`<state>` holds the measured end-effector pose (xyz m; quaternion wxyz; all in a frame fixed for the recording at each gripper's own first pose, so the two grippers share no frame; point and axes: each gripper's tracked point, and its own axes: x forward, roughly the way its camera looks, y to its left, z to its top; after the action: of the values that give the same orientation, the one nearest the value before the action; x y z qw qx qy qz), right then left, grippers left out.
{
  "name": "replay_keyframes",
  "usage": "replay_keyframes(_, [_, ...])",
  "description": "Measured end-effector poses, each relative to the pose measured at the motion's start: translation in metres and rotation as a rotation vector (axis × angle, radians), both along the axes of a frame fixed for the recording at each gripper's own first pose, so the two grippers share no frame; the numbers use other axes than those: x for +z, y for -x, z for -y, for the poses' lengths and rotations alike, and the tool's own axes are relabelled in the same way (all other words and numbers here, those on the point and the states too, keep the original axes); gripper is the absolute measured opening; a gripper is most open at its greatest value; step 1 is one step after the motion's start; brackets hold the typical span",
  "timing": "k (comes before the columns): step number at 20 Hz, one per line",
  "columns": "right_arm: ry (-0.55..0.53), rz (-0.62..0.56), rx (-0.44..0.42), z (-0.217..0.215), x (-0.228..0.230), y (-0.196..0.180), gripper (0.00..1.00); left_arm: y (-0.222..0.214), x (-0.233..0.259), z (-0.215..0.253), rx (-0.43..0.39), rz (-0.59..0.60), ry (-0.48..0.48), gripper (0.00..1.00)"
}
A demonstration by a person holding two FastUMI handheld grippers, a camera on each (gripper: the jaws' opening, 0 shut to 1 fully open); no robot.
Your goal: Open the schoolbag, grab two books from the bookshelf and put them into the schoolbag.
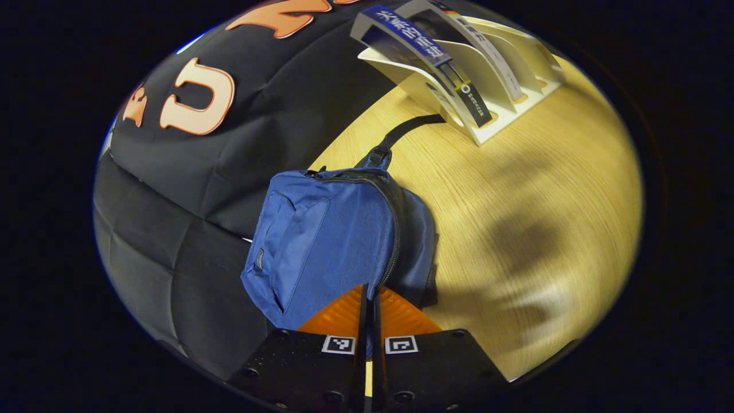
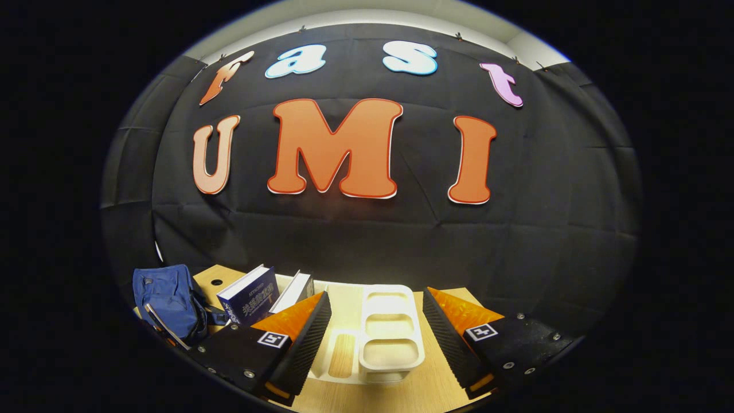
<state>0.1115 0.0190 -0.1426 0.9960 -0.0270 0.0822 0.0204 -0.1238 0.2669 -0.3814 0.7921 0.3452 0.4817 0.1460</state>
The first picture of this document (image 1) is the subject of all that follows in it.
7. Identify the black backdrop cloth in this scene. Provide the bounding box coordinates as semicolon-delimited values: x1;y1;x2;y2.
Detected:
93;0;402;382

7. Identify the white spine book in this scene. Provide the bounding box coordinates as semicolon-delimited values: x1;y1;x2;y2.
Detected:
396;0;526;102

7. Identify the blue schoolbag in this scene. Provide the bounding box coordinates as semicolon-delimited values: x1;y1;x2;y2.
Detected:
240;114;446;334

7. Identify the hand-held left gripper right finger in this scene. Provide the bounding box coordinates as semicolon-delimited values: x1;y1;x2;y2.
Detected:
373;287;511;413

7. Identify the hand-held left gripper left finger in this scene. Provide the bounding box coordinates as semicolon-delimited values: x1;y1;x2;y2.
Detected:
227;284;369;413

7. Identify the blue cover book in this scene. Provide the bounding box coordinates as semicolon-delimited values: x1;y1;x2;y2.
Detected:
351;4;494;128

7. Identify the cream bookshelf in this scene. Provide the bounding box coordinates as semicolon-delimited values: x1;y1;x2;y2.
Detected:
350;0;566;147

